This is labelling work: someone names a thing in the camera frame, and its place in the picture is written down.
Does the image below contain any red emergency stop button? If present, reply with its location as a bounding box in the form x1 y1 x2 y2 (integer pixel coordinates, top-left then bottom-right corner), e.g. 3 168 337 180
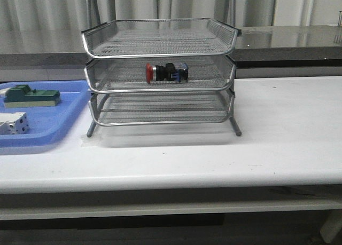
145 62 189 84

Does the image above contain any silver mesh tray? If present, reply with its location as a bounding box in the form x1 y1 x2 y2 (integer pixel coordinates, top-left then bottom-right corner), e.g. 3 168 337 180
84 55 236 93
82 18 242 59
89 91 235 127

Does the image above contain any grey stone counter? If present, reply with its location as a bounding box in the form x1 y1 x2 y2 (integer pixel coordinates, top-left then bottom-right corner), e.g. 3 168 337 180
1 26 341 82

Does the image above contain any blue plastic tray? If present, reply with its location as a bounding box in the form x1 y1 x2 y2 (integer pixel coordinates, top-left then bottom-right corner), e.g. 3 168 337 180
1 80 90 151

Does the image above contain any green electrical module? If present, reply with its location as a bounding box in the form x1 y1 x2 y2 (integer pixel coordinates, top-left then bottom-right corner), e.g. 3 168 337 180
4 84 60 108

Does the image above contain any white circuit breaker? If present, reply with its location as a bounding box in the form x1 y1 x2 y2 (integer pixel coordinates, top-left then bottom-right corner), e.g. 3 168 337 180
1 112 30 135

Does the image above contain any white table leg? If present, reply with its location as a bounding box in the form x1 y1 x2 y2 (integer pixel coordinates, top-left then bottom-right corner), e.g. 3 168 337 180
320 209 342 243

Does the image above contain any silver wire rack frame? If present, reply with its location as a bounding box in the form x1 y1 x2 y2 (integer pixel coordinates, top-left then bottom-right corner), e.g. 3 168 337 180
86 0 242 137

